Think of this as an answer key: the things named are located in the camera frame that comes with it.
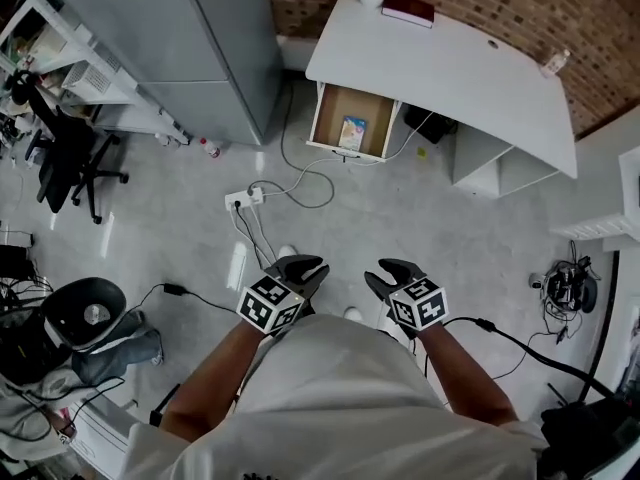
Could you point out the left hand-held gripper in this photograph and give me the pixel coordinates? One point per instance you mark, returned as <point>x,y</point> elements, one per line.
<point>265,308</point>

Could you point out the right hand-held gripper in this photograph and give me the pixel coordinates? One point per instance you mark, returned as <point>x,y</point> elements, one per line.
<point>417,304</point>

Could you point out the small colourful item packet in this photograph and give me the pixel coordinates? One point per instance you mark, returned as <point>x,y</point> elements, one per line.
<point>353,133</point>

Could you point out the wooden desk drawer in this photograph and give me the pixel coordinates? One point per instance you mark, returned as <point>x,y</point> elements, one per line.
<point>332,113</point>

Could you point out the person's right forearm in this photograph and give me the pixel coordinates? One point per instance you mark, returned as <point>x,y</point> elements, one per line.
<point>465,373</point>

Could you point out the person's left forearm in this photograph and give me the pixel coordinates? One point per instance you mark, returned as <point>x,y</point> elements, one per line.
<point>215,383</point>

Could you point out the black box under desk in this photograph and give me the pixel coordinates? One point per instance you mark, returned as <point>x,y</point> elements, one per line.
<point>430,124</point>

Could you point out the white desk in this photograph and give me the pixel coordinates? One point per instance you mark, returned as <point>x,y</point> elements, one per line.
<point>450,78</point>

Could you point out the person's white shoe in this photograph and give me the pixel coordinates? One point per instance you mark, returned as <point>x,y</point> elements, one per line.
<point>354,313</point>
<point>286,251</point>

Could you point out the white power strip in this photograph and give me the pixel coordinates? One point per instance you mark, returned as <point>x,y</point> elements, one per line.
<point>245,198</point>

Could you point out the small yellow note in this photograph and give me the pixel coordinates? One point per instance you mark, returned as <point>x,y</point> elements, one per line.
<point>422,153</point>

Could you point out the person's white shirt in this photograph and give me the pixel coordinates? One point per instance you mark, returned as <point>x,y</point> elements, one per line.
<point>345,408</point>

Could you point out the white open shelf unit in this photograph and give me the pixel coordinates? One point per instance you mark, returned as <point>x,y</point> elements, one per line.
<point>500,168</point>

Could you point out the red-capped bottle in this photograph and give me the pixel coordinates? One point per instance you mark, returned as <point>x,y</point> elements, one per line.
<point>211,148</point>

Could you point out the blue jeans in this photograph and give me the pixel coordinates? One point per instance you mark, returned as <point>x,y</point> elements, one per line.
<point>120,345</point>

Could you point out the white side table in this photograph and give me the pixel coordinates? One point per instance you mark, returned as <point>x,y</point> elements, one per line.
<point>600,225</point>

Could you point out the black round stool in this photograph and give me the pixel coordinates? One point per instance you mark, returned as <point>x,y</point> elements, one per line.
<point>82,310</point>

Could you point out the black bag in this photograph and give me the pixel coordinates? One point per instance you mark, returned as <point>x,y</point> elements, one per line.
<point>585,438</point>

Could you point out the grey metal cabinet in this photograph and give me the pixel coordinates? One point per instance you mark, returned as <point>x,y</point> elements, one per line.
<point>190,43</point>

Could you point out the white storage box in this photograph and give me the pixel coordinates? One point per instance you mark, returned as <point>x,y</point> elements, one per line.
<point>100,433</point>

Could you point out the black office chair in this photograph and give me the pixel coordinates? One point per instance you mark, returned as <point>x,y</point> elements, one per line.
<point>65,158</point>

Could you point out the dark red book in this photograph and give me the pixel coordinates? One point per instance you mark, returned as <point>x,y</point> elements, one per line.
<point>407,9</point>

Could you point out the clear plastic bottle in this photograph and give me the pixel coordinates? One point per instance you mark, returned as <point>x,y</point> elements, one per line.
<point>555,64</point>

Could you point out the white shelf rack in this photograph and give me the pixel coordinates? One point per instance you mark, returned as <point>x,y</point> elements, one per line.
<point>95,78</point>

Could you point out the grey cloth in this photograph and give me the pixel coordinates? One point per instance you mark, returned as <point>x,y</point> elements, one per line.
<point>30,413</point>

